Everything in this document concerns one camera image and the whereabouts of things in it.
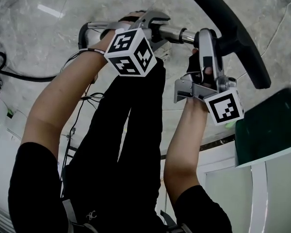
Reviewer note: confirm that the person's black trousers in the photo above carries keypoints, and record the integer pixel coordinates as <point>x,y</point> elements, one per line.
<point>126,130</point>

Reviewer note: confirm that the person's left hand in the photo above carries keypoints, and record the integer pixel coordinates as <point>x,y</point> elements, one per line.
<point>132,17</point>

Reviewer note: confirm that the green bathtub with white rim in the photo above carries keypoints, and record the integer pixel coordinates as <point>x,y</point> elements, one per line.
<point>269,130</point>

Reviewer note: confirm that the person's right hand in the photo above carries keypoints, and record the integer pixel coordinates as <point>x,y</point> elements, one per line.
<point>196,67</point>

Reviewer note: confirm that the black vacuum floor head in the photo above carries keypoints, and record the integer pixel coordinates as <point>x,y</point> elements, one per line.
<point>232,21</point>

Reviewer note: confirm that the person's black shirt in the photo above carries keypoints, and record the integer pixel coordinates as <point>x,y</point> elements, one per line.
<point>34,190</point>

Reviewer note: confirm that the green detergent bottle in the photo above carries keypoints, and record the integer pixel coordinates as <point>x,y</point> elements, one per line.
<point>230,125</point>

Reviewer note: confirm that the person's white shoe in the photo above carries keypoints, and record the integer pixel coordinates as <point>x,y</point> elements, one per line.
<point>164,53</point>

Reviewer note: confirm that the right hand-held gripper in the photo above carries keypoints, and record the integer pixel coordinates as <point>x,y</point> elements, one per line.
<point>224,108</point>

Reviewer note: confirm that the person's right forearm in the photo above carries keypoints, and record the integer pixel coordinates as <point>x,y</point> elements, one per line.
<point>184,135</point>

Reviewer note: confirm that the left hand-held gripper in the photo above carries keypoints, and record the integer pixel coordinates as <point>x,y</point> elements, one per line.
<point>128,54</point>

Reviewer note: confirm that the person's left forearm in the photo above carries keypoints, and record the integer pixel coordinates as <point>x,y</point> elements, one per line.
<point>63,93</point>

